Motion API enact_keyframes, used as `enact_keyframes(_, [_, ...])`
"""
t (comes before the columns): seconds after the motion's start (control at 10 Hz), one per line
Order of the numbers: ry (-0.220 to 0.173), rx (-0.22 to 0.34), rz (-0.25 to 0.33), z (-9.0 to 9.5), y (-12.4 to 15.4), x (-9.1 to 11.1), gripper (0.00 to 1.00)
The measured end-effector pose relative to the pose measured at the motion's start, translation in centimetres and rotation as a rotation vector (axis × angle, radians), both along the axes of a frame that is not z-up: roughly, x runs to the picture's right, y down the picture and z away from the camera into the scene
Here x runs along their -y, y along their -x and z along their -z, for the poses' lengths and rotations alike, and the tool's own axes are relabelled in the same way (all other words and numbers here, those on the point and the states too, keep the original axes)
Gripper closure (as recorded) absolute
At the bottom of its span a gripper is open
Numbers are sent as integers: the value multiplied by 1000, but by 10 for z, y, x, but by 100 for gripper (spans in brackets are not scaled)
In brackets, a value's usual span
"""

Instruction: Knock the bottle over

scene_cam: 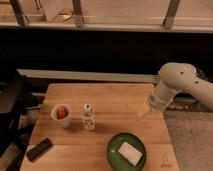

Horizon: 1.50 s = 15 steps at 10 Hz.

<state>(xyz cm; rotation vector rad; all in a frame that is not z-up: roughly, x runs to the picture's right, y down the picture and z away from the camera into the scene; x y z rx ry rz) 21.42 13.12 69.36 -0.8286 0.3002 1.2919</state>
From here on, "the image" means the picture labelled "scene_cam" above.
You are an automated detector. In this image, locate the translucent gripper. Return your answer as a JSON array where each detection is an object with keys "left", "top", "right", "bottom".
[{"left": 137, "top": 95, "right": 165, "bottom": 119}]

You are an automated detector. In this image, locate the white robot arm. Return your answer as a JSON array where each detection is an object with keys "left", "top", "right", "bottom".
[{"left": 138, "top": 62, "right": 213, "bottom": 118}]

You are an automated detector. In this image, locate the clear plastic bottle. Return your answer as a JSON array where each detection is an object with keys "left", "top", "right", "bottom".
[{"left": 82, "top": 104, "right": 95, "bottom": 131}]

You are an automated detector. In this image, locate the white sponge block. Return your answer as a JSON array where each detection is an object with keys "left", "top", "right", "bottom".
[{"left": 118, "top": 142, "right": 142, "bottom": 166}]

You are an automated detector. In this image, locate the green round plate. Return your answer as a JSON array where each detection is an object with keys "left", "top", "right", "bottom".
[{"left": 106, "top": 132, "right": 146, "bottom": 171}]

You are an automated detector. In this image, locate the white paper cup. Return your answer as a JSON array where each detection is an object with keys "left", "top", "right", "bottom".
[{"left": 51, "top": 104, "right": 71, "bottom": 128}]

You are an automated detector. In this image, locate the red object in cup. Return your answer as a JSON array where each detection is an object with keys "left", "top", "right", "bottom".
[{"left": 57, "top": 106, "right": 68, "bottom": 119}]

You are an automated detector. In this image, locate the black rectangular block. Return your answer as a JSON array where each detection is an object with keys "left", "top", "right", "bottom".
[{"left": 26, "top": 138, "right": 52, "bottom": 161}]

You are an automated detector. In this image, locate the black chair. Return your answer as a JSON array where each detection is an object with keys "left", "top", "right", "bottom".
[{"left": 0, "top": 75, "right": 43, "bottom": 168}]

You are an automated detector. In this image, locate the white horizontal rail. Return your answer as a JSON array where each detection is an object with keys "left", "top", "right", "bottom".
[{"left": 18, "top": 69, "right": 158, "bottom": 83}]

